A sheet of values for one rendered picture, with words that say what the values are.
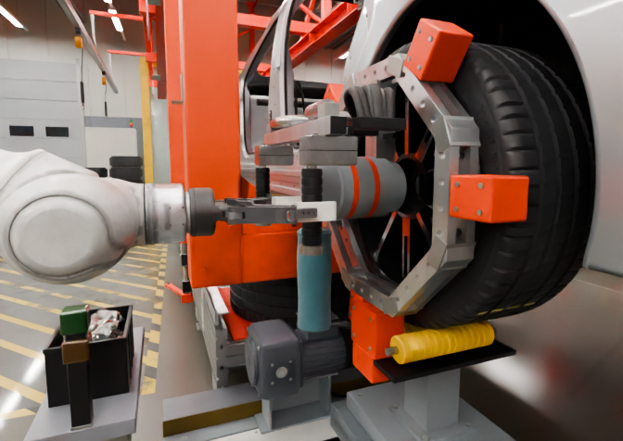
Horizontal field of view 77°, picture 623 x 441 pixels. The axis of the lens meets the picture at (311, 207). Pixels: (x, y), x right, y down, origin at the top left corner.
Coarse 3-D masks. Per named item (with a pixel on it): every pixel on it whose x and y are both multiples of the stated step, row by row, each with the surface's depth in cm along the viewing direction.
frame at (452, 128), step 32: (384, 64) 81; (416, 96) 71; (448, 96) 70; (448, 128) 64; (448, 160) 64; (448, 192) 65; (448, 224) 65; (352, 256) 107; (448, 256) 66; (352, 288) 99; (384, 288) 93; (416, 288) 74
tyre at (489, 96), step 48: (480, 48) 75; (480, 96) 68; (528, 96) 67; (576, 96) 72; (480, 144) 68; (528, 144) 63; (576, 144) 67; (528, 192) 63; (576, 192) 67; (480, 240) 69; (528, 240) 65; (576, 240) 70; (480, 288) 70; (528, 288) 72
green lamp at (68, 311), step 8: (88, 304) 68; (64, 312) 64; (72, 312) 64; (80, 312) 64; (88, 312) 66; (64, 320) 64; (72, 320) 64; (80, 320) 64; (88, 320) 66; (64, 328) 64; (72, 328) 64; (80, 328) 65; (88, 328) 66
